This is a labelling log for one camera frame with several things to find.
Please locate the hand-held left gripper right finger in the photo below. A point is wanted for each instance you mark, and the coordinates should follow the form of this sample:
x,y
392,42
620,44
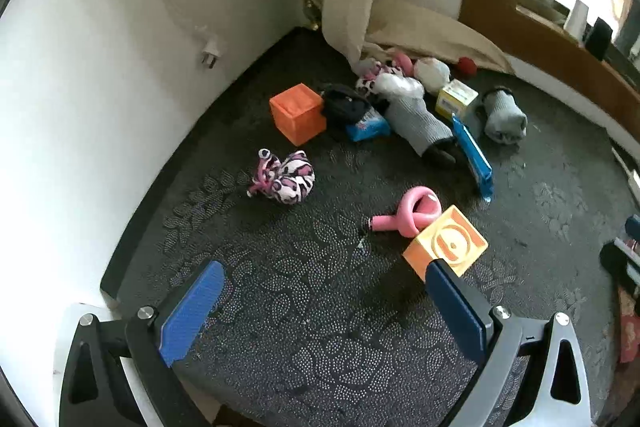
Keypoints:
x,y
457,307

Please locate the white wall charger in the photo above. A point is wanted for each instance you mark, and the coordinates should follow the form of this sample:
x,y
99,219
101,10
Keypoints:
x,y
210,54

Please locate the orange plastic cube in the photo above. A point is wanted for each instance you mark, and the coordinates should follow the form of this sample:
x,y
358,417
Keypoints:
x,y
297,112

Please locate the rolled grey sock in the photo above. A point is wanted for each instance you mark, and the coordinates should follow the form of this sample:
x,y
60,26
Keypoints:
x,y
505,117

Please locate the orange yellow toy block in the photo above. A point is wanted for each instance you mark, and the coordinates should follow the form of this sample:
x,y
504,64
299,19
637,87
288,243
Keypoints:
x,y
445,247

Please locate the red patterned cloth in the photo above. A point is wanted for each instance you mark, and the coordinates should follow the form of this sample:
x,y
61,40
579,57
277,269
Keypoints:
x,y
629,332

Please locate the black object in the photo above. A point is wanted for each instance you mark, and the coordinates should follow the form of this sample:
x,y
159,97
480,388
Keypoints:
x,y
617,262

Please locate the pink looped tube toy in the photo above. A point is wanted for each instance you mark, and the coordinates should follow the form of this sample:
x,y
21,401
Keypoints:
x,y
411,209

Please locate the small black box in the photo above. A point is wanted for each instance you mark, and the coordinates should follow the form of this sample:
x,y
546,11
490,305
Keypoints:
x,y
598,37

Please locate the small red ball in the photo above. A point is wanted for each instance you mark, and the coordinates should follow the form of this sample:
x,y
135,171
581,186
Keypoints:
x,y
467,64

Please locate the pink round toy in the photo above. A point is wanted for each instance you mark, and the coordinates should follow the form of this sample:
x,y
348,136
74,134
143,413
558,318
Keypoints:
x,y
403,62

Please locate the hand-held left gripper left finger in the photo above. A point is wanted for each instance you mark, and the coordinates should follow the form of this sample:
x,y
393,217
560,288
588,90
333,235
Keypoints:
x,y
192,312

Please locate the white plastic bag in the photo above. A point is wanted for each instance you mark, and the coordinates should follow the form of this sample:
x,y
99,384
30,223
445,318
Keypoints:
x,y
400,85

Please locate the long blue snack packet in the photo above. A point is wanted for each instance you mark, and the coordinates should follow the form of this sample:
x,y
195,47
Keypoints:
x,y
472,154

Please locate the white bagged ball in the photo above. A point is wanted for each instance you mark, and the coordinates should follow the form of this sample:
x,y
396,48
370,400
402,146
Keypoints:
x,y
432,72

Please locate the long grey sock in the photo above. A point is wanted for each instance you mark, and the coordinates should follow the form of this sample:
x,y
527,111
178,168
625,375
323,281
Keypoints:
x,y
415,119

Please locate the yellow cardboard box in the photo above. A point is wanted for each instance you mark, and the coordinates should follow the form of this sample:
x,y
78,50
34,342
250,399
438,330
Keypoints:
x,y
455,99

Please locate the white cup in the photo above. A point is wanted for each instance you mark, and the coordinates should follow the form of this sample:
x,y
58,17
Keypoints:
x,y
576,19

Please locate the pink leopard print cloth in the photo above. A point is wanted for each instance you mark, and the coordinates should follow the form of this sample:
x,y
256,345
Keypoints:
x,y
287,177
371,78

